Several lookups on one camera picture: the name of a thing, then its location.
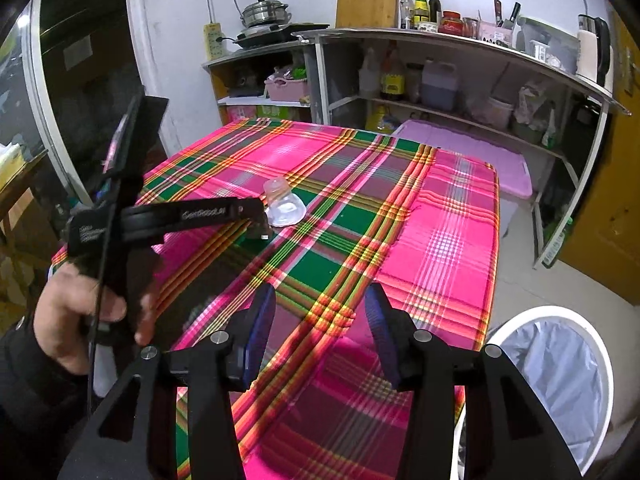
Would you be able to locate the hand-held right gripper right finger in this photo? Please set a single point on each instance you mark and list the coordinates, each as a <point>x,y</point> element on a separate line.
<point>382,335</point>

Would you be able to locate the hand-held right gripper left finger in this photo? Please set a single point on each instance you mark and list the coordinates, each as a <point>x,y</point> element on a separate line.
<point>260,335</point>

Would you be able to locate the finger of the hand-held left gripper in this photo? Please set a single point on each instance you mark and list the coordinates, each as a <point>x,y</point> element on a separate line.
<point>257,227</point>

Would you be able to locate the clear plastic cup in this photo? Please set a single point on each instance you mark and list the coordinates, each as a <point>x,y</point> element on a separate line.
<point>285,207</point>

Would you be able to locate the white trash bin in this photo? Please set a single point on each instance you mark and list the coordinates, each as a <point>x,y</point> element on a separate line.
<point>520,317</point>

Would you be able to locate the grey bin liner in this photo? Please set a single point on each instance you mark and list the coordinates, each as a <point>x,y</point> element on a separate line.
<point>555,375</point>

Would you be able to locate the person's left forearm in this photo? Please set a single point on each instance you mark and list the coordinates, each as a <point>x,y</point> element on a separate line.
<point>35,410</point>

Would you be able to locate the person's left hand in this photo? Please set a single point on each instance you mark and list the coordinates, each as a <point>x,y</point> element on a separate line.
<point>60,320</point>

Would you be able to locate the pink plaid tablecloth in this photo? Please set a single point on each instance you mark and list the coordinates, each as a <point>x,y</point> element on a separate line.
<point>350,240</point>

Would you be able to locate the pink plastic basket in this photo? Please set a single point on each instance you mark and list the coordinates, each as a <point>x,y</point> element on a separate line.
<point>287,90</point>

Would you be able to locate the glass window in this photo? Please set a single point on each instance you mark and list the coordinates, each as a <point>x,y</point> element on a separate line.
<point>75,85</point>

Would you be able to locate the small metal shelf unit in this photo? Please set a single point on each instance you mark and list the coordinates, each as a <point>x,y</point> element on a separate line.
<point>240,57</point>

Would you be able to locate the white plastic bottle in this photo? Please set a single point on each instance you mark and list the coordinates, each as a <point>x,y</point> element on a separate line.
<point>369,75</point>

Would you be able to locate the yellow power strip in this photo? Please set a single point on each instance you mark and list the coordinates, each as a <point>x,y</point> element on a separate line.
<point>213,40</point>

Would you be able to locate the black induction cooker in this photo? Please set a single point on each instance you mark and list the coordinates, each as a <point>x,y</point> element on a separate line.
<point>280,32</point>

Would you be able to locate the yellow label oil bottle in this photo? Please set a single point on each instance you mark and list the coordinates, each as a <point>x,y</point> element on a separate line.
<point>392,80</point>

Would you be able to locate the pink lidded storage box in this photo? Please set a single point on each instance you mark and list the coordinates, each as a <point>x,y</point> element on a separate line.
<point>475,145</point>

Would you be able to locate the steel pot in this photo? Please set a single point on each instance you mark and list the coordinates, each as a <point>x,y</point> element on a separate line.
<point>265,12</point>

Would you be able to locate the grey plastic jerrycan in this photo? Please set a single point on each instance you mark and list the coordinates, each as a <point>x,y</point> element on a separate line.
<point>439,87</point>

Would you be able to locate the large metal shelf unit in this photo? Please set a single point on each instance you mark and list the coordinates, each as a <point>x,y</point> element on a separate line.
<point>400,37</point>

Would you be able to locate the clear glass bottle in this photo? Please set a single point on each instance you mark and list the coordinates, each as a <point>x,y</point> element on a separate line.
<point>406,12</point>

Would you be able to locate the yellow wooden door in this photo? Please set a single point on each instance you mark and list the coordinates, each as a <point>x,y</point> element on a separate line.
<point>610,200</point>

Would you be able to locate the green bottle yellow label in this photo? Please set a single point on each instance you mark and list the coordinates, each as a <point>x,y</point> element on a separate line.
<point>421,10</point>

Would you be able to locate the white plastic bag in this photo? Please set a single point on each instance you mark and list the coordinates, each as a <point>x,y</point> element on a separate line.
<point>532,107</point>

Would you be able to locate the red jar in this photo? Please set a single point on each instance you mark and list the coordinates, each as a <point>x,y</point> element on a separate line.
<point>450,24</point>

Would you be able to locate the dark sauce bottle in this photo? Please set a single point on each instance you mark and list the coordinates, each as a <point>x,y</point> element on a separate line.
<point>435,7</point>

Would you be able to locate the small glass jar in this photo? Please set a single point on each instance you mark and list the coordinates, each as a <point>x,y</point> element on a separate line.
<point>470,27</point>

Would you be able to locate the pink knife holder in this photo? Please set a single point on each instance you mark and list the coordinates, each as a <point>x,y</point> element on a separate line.
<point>495,36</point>

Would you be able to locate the kitchen knife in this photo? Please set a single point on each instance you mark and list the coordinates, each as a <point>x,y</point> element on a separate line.
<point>498,12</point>
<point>513,16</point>

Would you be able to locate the clear plastic storage box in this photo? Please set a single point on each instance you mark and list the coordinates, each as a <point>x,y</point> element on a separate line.
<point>547,45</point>

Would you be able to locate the white electric kettle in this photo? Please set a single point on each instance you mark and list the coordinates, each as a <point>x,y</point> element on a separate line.
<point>590,55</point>

